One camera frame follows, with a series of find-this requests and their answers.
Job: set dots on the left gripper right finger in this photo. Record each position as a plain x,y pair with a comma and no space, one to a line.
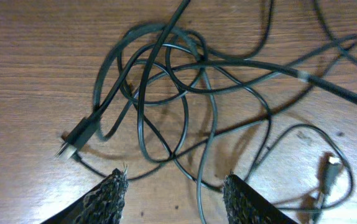
245,206

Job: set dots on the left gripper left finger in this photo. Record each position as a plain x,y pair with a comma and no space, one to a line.
102,204

